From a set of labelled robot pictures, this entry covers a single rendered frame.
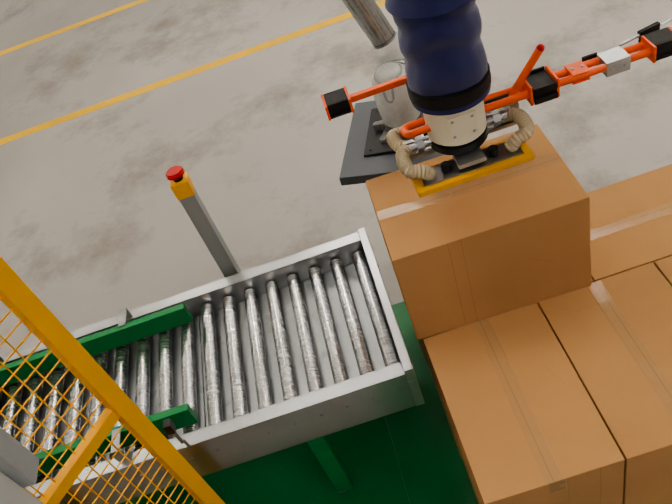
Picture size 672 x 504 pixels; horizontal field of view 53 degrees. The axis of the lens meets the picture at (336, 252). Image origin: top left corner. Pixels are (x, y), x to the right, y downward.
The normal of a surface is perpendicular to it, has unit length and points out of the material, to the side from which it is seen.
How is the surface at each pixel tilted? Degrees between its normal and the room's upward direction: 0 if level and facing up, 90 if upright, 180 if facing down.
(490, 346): 0
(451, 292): 90
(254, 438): 90
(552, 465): 0
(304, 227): 0
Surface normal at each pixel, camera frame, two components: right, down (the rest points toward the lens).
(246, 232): -0.27, -0.67
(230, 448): 0.19, 0.66
